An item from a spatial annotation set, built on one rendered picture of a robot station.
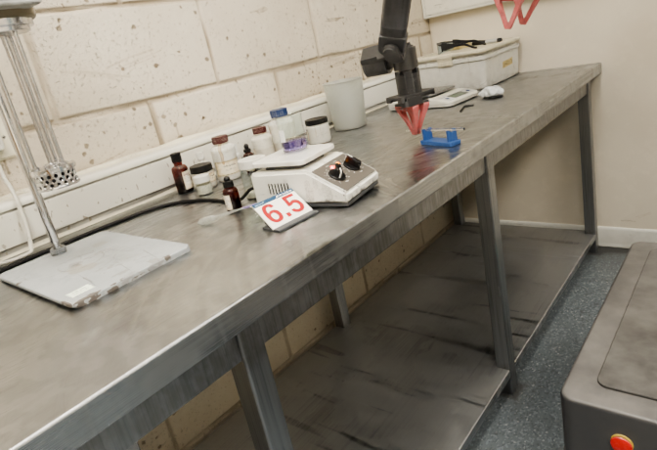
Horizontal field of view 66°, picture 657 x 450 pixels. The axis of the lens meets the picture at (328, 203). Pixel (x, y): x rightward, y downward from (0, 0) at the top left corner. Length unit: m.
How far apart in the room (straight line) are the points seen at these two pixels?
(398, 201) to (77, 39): 0.79
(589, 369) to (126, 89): 1.15
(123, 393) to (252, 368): 0.20
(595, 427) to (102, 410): 0.79
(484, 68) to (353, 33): 0.49
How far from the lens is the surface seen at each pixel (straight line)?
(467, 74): 1.97
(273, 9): 1.67
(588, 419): 1.05
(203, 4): 1.50
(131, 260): 0.87
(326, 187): 0.87
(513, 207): 2.47
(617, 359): 1.12
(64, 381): 0.61
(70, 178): 0.90
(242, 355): 0.70
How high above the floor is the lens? 1.02
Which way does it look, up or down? 17 degrees down
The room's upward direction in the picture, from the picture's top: 12 degrees counter-clockwise
